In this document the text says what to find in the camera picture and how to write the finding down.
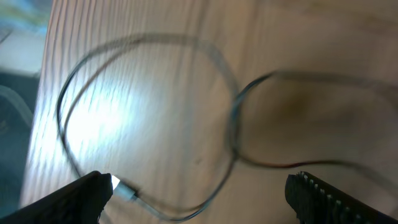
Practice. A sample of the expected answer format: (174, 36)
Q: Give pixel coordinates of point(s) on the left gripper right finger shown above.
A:
(317, 202)

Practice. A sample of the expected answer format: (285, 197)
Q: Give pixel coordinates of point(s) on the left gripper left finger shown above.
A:
(79, 202)

